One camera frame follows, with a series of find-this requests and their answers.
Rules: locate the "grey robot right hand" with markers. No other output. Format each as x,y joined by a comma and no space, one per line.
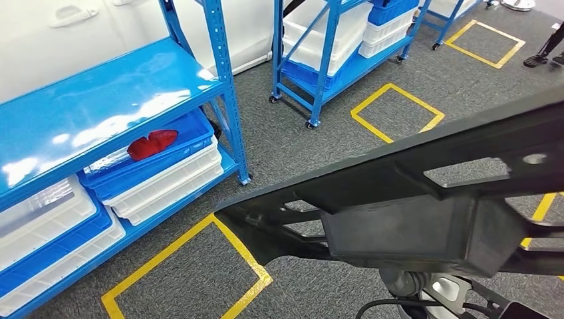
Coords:
394,281

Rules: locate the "black plastic frame part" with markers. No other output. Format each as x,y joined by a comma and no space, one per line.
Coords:
396,229

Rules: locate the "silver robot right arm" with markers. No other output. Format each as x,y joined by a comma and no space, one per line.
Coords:
445,290

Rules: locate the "blue wheeled shelf rack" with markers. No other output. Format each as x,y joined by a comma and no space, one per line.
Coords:
448,22
329,44

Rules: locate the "red plastic part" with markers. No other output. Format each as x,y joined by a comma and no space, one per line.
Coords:
150,144

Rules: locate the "blue metal shelf rack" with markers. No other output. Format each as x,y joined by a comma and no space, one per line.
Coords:
88,101

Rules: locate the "blue plastic bin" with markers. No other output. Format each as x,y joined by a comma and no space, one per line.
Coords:
392,11
53,251
185,136
304,72

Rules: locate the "person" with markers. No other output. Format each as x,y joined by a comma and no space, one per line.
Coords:
546,48

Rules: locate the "silver round stand base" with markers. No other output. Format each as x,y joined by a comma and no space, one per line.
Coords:
517,4

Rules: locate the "white car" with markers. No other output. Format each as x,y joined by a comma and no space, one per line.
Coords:
44,53

